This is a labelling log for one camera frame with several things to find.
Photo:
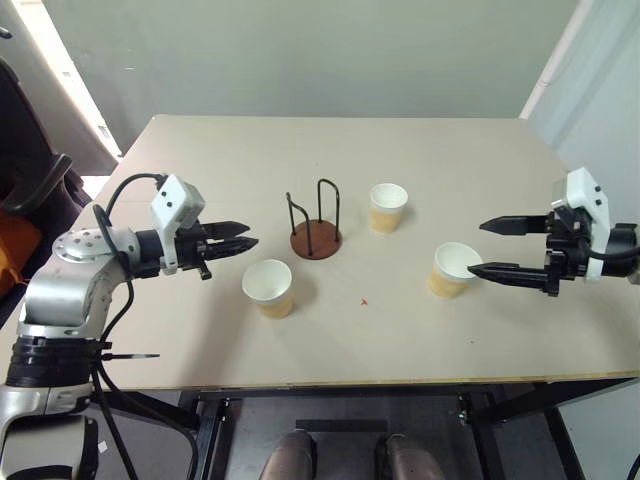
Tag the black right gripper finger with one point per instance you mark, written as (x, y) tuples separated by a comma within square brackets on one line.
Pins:
[(510, 273), (512, 225)]

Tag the black office chair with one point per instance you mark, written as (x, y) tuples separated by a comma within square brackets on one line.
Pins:
[(30, 165)]

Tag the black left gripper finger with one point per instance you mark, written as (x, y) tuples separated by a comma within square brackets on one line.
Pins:
[(232, 246), (227, 229)]

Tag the black metal table frame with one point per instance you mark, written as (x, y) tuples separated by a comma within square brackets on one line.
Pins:
[(465, 415)]

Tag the white and tan paper cup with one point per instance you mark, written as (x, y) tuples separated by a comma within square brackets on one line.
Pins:
[(270, 294), (450, 272), (388, 207)]

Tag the orange cloth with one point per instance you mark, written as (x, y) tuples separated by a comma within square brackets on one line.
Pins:
[(17, 235)]

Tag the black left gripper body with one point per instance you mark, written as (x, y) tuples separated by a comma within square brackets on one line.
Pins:
[(192, 247)]

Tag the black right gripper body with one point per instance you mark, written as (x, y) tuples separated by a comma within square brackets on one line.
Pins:
[(567, 250)]

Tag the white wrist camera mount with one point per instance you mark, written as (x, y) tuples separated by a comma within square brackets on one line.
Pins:
[(590, 210), (172, 205)]

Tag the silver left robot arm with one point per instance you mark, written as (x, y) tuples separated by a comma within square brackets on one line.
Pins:
[(75, 280)]

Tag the dark rounded robot foot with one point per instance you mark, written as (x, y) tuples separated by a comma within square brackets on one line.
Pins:
[(290, 456), (410, 457)]

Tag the black zip tie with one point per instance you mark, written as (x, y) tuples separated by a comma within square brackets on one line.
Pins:
[(130, 356)]

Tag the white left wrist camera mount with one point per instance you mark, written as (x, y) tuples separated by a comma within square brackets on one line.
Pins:
[(172, 205)]

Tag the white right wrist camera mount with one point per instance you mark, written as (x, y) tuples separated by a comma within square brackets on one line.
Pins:
[(590, 210)]

